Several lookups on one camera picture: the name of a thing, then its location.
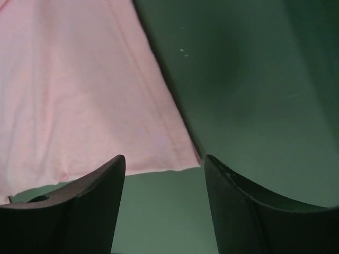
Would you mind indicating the pink t-shirt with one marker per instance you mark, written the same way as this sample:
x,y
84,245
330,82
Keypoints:
x,y
80,85

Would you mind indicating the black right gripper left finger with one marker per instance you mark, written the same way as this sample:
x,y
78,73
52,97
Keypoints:
x,y
79,217

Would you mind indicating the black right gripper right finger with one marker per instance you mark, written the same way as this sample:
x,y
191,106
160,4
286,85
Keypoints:
x,y
248,218

